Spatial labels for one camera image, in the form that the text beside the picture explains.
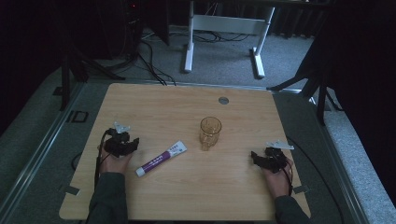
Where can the person's left hand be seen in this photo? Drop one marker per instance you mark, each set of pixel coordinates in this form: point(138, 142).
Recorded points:
point(114, 163)

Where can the person's right hand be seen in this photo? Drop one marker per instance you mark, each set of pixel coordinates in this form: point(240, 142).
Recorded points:
point(278, 181)

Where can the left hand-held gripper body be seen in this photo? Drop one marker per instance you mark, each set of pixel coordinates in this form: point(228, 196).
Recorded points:
point(117, 143)

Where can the white desk frame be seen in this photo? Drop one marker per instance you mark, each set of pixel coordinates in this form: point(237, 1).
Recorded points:
point(226, 37)

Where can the black computer tower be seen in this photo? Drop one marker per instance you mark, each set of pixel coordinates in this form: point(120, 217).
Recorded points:
point(130, 28)

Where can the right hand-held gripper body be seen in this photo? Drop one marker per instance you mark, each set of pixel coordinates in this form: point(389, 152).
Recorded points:
point(275, 158)

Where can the black rectangular floor bracket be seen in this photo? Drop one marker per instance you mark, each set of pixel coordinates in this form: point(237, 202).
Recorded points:
point(79, 116)

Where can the grey table grommet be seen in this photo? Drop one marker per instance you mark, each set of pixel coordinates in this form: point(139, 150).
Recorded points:
point(223, 100)

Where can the amber glass cup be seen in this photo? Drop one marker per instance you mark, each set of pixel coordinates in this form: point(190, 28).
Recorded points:
point(209, 133)

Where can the purple and white toothpaste tube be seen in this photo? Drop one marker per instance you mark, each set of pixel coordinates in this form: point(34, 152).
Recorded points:
point(162, 158)

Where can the black tripod stand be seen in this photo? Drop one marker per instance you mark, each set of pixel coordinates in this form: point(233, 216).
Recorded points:
point(77, 68)
point(311, 87)

